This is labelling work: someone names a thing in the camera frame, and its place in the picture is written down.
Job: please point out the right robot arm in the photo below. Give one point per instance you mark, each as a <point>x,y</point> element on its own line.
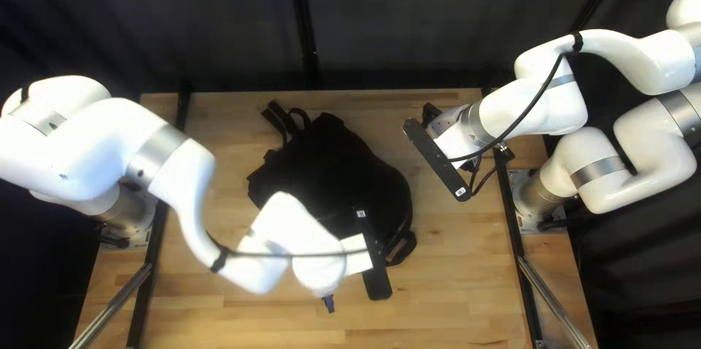
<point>630,174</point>

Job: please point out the black backpack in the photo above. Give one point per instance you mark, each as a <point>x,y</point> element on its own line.
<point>328,174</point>

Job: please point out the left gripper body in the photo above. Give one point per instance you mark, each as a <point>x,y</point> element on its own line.
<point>320,278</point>

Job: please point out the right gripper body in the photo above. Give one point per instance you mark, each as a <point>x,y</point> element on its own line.
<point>449,122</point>

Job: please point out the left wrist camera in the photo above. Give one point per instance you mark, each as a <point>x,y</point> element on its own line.
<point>378,278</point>

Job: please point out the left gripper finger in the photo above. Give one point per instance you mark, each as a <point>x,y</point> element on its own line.
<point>329,304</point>

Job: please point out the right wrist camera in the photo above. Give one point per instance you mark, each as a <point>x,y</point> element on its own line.
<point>438,160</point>

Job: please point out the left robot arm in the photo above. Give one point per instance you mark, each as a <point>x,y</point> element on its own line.
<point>82,141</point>

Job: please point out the black frame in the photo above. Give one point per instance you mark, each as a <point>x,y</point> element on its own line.
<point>301,20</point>

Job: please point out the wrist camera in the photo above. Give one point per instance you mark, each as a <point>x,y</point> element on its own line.
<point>438,160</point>
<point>378,278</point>

